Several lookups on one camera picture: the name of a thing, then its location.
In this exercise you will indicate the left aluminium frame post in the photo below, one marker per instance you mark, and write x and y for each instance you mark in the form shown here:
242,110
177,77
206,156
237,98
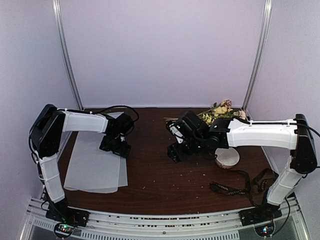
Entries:
56,4

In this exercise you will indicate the front aluminium rail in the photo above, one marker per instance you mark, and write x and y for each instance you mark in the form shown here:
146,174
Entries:
223,225

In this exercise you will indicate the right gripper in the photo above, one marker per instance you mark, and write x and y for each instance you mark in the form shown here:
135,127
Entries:
177,154

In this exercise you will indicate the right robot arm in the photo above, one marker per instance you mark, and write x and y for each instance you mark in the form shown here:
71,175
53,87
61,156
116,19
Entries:
292,134

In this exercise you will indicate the white wrapping paper sheet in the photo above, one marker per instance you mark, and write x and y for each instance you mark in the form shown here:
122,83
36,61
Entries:
91,169

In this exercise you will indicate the round white bowl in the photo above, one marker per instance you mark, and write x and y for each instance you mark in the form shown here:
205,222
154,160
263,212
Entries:
226,158

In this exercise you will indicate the aluminium frame post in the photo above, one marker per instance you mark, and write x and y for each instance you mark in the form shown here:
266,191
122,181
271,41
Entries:
263,36
56,4

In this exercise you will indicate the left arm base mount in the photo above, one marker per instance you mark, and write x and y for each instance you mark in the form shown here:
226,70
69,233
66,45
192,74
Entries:
68,219

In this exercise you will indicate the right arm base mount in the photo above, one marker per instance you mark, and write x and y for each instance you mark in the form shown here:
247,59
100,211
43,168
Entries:
261,218

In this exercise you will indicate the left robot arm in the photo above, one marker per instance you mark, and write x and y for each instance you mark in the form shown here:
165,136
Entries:
46,132

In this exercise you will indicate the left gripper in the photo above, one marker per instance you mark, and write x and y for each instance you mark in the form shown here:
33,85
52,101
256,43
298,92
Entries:
123,151

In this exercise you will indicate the right aluminium frame post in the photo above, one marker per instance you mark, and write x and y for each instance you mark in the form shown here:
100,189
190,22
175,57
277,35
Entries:
263,36

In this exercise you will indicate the yellow fake flower bunch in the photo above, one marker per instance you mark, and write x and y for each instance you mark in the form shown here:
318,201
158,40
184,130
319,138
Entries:
223,110

